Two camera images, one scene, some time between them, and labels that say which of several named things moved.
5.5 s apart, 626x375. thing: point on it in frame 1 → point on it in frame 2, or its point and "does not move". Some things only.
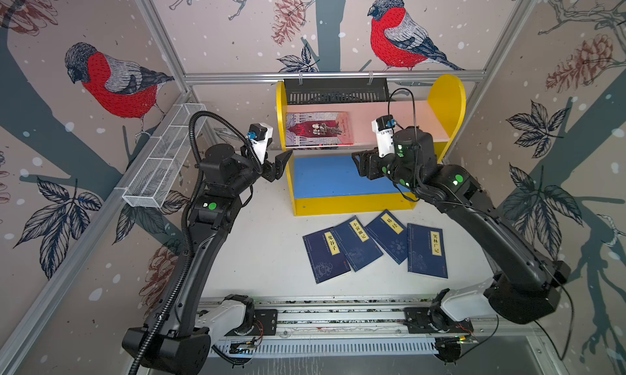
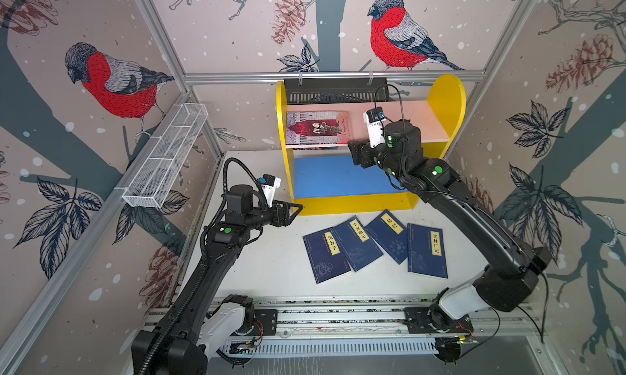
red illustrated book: [318, 129] does not move
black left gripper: [275, 169] → [284, 219]
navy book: [355, 243] does not move
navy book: [326, 255] does not move
